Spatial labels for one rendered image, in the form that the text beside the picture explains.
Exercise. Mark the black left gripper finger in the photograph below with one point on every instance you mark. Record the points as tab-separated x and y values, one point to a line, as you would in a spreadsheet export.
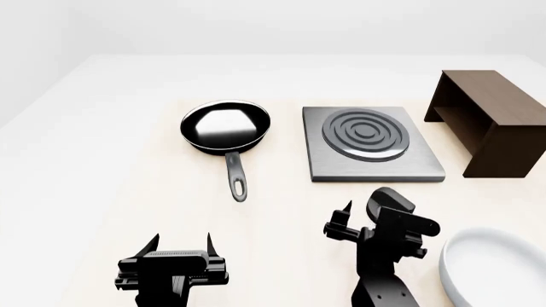
210	247
150	247

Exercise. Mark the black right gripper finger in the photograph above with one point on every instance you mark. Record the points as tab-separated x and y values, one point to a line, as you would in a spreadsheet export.
344	215

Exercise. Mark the grey single burner stove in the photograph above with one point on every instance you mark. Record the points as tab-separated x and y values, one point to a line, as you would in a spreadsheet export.
341	163

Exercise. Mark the white ceramic bowl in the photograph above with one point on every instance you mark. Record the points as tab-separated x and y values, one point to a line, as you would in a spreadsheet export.
490	249

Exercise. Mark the black frying pan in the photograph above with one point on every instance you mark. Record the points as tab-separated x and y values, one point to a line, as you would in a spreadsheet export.
226	128

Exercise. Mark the dark brown wooden shelf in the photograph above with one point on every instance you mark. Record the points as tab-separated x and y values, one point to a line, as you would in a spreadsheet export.
507	144

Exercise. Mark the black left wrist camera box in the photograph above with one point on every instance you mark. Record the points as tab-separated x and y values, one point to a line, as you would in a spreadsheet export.
175	260

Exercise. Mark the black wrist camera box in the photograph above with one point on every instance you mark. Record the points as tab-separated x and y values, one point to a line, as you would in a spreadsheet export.
175	260
386	201

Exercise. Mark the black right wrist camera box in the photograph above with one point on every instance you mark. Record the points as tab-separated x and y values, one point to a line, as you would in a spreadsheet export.
386	201

